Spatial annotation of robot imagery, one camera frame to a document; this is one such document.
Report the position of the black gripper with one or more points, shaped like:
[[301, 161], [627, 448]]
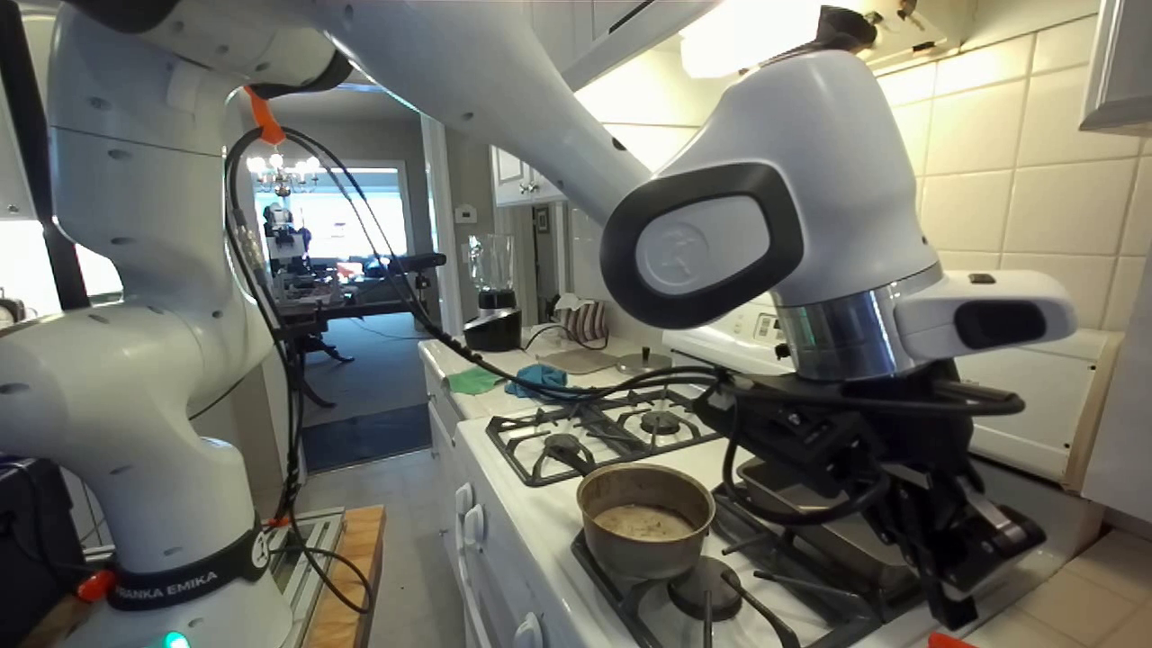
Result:
[[913, 444]]

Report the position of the red lid spice shaker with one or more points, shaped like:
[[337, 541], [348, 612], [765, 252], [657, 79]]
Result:
[[951, 641]]

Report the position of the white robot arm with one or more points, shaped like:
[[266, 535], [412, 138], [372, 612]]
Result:
[[838, 192]]

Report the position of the black baking pan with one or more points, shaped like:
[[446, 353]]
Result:
[[1018, 535]]

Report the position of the black burner grate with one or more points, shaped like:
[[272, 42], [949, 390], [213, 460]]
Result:
[[721, 600], [597, 448]]

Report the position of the metal saucepan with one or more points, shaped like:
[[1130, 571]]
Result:
[[645, 523]]

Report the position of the metal lid black knob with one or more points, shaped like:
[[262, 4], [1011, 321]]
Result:
[[645, 360]]

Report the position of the white gas stove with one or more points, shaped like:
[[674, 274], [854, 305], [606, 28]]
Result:
[[542, 507]]

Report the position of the striped dish rack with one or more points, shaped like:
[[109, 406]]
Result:
[[584, 327]]

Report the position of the blue cloth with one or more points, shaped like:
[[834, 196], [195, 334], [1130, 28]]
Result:
[[542, 382]]

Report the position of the green sponge cloth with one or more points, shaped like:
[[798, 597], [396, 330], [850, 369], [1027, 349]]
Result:
[[475, 382]]

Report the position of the black base blender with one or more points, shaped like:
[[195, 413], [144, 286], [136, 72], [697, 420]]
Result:
[[490, 327]]

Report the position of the white range hood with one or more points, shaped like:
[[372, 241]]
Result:
[[744, 39]]

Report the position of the wooden board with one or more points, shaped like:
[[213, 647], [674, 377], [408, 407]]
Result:
[[348, 588]]

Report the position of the dark dining table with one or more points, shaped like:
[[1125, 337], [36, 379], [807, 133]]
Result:
[[348, 309]]

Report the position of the crystal chandelier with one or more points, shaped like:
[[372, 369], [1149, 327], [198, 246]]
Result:
[[282, 174]]

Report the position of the black bag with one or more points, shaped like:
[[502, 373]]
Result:
[[36, 552]]

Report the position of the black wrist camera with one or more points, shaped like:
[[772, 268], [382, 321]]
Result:
[[798, 437]]

